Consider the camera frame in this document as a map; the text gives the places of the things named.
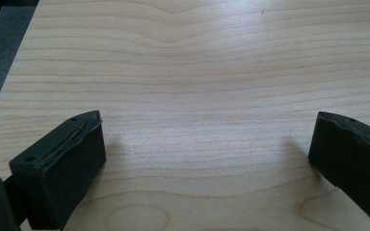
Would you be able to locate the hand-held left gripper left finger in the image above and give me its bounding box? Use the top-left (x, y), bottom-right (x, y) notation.
top-left (9, 110), bottom-right (107, 231)

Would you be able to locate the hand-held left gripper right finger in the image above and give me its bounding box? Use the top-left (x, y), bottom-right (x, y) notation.
top-left (307, 111), bottom-right (370, 231)

